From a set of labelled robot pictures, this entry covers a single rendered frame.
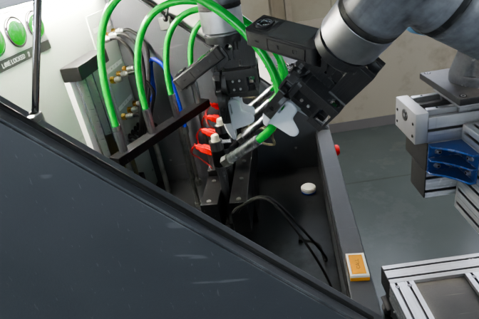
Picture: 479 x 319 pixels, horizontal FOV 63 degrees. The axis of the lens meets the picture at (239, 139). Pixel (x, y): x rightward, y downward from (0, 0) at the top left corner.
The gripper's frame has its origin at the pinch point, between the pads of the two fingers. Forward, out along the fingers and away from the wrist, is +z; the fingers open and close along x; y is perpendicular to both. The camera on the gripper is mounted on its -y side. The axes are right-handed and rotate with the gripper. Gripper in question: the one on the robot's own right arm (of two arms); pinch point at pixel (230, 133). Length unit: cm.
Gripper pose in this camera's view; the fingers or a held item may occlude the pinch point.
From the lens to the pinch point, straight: 79.6
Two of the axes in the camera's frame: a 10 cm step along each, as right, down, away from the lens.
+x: 0.8, -4.6, 8.9
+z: 1.5, 8.8, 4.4
